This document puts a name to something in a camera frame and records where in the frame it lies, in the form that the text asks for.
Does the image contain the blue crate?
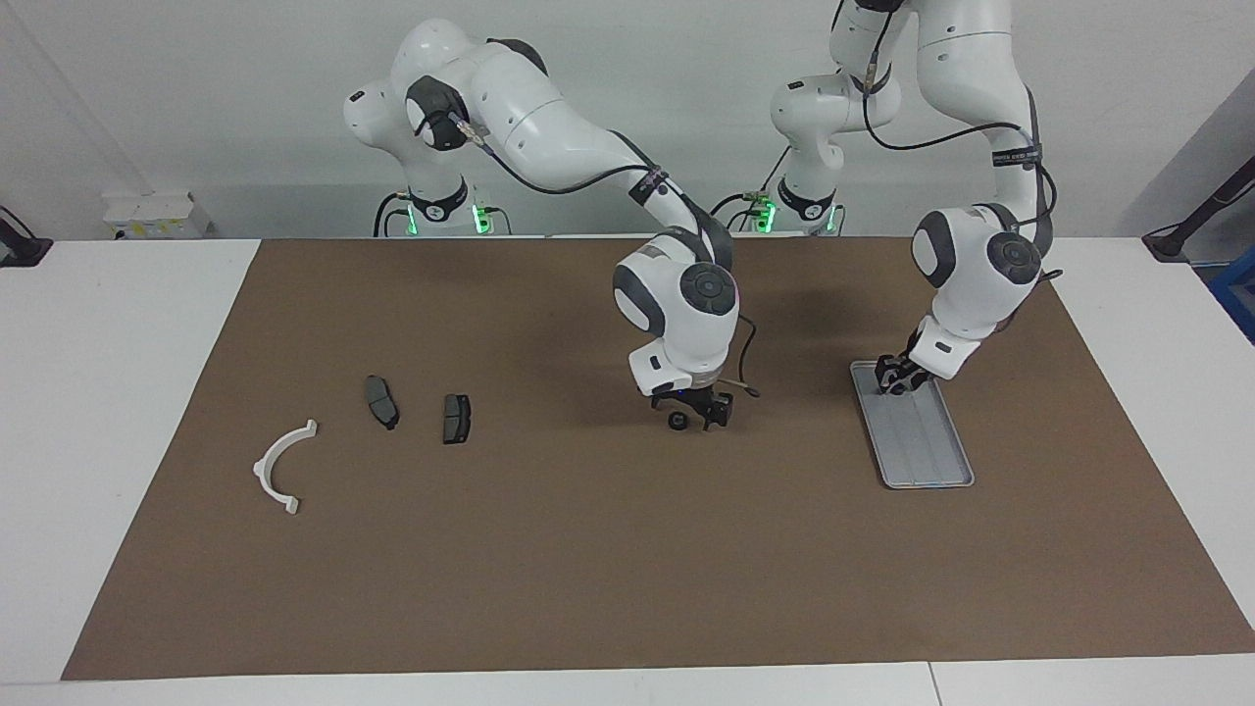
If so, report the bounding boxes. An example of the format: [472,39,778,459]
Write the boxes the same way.
[1208,245,1255,344]

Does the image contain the silver metal tray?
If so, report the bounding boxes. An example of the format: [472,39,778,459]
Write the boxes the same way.
[849,360,976,489]

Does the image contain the black table clamp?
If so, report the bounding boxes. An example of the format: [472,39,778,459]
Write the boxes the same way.
[0,206,52,268]

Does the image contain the white power strip yellow labels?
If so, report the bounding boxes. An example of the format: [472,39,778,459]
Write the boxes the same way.
[113,218,214,240]

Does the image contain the white box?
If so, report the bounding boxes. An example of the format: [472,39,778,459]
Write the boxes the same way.
[103,191,197,223]

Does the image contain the black angled stand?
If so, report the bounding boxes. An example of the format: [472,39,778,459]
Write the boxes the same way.
[1142,157,1255,264]

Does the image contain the dark rounded brake pad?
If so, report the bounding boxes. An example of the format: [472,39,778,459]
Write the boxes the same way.
[364,376,401,431]

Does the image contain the black left base cable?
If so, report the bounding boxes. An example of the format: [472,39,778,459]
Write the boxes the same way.
[699,147,793,233]

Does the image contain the brown table mat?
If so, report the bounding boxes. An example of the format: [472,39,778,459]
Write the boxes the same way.
[61,235,1255,681]

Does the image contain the white curved plastic bracket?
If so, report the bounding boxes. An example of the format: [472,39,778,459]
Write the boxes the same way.
[253,420,319,516]

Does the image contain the black base cable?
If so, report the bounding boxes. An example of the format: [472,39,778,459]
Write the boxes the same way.
[373,191,413,237]
[699,147,793,233]

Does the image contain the black right base cable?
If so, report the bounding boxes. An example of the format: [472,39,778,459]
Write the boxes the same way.
[373,191,413,237]

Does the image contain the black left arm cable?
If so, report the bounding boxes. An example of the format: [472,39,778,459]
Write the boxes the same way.
[838,0,1065,290]

